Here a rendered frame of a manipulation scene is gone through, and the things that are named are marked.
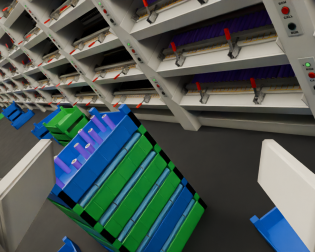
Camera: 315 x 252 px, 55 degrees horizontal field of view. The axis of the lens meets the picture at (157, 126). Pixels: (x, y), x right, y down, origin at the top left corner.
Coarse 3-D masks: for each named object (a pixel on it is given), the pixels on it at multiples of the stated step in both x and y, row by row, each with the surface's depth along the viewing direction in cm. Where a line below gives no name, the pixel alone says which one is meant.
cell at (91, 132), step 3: (90, 129) 88; (93, 129) 89; (90, 132) 88; (93, 132) 88; (93, 135) 88; (96, 135) 89; (93, 138) 89; (96, 138) 89; (99, 138) 89; (96, 141) 90; (99, 141) 90; (99, 144) 90
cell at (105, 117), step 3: (105, 114) 91; (102, 117) 90; (105, 117) 90; (108, 117) 91; (105, 120) 91; (108, 120) 91; (111, 120) 92; (108, 123) 91; (111, 123) 91; (111, 126) 92; (114, 126) 92; (111, 129) 93
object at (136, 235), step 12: (168, 168) 95; (168, 180) 94; (180, 180) 97; (156, 192) 91; (168, 192) 94; (156, 204) 91; (144, 216) 88; (156, 216) 91; (132, 228) 85; (144, 228) 88; (96, 240) 99; (132, 240) 85
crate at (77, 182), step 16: (96, 112) 99; (112, 112) 93; (128, 112) 85; (96, 128) 100; (128, 128) 85; (80, 144) 97; (96, 144) 94; (112, 144) 82; (64, 160) 93; (80, 160) 92; (96, 160) 78; (64, 176) 90; (80, 176) 76; (96, 176) 78; (64, 192) 73; (80, 192) 76
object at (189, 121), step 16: (112, 0) 116; (128, 0) 120; (128, 48) 129; (144, 48) 125; (144, 64) 131; (160, 80) 132; (176, 80) 136; (176, 112) 144; (192, 112) 142; (192, 128) 146
